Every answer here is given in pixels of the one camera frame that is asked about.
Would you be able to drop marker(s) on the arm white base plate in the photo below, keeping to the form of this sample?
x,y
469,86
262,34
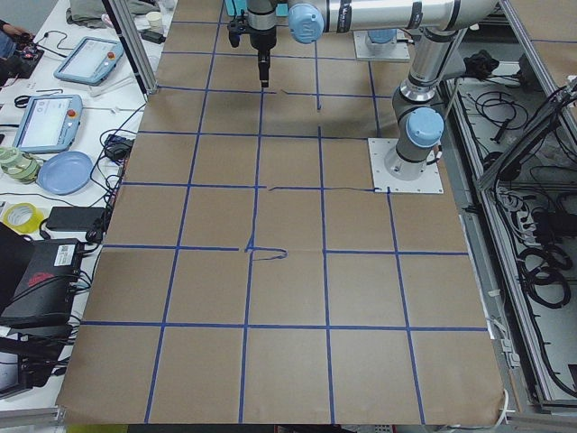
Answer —
x,y
392,174
389,45

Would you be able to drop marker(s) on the light blue plastic bin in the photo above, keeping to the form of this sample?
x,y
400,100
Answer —
x,y
234,7

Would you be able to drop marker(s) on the lower teach pendant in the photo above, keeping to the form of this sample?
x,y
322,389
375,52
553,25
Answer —
x,y
49,124

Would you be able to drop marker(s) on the green tape rolls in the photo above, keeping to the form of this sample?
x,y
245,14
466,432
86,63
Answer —
x,y
18,165

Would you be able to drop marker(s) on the blue plastic plate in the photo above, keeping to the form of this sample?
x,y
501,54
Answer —
x,y
65,173

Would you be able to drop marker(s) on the aluminium frame post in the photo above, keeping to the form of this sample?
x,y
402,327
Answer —
x,y
125,28

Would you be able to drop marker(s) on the black power adapter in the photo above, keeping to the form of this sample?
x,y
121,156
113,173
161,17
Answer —
x,y
71,219

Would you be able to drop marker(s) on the black computer box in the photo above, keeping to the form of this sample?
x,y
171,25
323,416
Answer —
x,y
37,281

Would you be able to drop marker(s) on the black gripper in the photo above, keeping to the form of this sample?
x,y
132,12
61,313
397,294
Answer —
x,y
261,39

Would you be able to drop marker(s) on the teach pendant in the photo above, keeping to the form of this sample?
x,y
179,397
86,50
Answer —
x,y
49,124
90,62

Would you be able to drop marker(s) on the yellow tape roll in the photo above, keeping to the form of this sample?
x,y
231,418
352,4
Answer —
x,y
24,218

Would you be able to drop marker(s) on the upper teach pendant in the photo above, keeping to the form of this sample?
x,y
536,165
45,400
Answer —
x,y
90,62

